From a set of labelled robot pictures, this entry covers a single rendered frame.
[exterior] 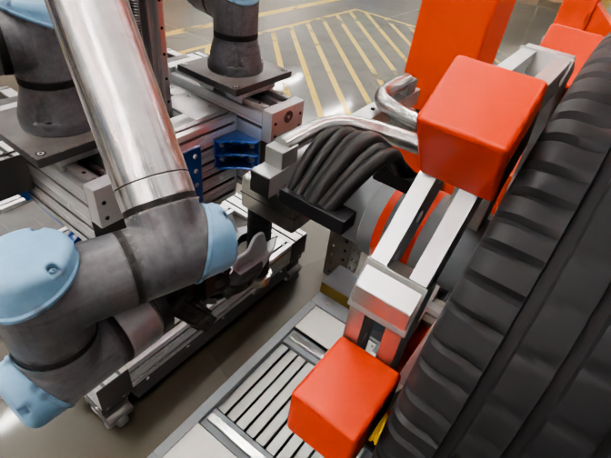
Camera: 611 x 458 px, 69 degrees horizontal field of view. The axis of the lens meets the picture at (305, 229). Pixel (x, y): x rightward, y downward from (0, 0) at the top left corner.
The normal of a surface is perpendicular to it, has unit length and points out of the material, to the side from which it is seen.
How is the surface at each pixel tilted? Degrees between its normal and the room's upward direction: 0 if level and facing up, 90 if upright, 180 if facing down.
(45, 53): 91
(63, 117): 72
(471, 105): 35
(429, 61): 90
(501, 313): 57
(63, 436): 0
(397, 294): 45
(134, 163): 52
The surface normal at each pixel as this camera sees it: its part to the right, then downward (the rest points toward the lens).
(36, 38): 0.52, 0.51
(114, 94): 0.09, 0.03
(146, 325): 0.75, 0.02
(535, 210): -0.34, -0.23
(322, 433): -0.60, 0.46
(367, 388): 0.11, -0.77
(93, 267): 0.36, -0.41
